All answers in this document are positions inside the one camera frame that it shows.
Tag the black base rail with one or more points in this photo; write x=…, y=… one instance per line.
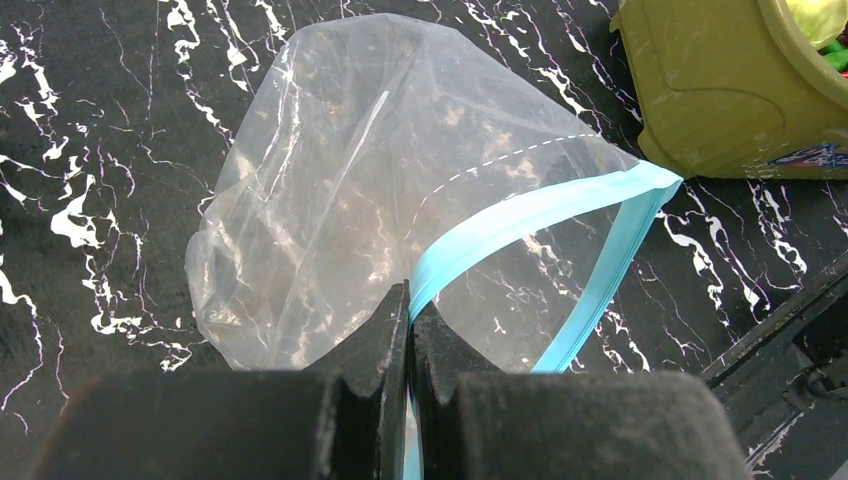
x=784, y=384

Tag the clear zip top bag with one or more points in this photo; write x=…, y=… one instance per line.
x=382, y=149

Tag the olive green plastic bin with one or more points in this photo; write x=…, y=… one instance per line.
x=733, y=89

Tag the green toy cabbage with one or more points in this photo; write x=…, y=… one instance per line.
x=821, y=21

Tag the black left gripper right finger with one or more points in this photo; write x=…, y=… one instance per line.
x=478, y=422

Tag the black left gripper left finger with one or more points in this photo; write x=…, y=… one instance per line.
x=340, y=418

